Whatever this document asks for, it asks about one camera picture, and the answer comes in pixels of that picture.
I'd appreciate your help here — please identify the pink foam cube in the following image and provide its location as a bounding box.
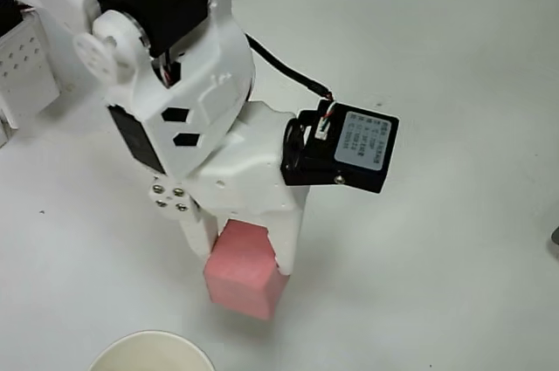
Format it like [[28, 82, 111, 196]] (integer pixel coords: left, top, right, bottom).
[[203, 218, 290, 322]]

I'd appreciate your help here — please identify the white paper cup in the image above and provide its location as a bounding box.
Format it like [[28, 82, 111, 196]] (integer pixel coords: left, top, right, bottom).
[[88, 329, 216, 371]]

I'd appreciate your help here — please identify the black camera cable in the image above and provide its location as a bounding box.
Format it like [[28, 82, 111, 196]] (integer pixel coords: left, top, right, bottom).
[[244, 32, 335, 104]]

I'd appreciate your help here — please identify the black camera box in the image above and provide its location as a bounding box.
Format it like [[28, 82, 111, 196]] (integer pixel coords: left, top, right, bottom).
[[281, 99, 401, 195]]

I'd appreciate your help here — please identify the red servo wire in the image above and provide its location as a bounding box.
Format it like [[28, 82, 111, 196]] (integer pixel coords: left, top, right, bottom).
[[150, 50, 183, 86]]

